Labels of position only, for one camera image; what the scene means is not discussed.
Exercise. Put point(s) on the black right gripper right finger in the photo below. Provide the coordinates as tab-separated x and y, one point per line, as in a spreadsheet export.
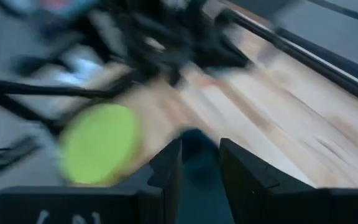
275	205

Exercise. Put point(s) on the teal bowl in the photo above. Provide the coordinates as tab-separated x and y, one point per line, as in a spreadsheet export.
200	174

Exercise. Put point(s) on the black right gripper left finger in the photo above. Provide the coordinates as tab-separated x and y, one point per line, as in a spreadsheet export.
104	205

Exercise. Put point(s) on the lime green plate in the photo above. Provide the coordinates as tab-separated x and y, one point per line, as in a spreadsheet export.
98	143

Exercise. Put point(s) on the black aluminium table frame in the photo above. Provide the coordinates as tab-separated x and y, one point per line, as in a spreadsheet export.
322	67

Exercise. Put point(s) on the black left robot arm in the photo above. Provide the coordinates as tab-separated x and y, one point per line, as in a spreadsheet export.
166	40

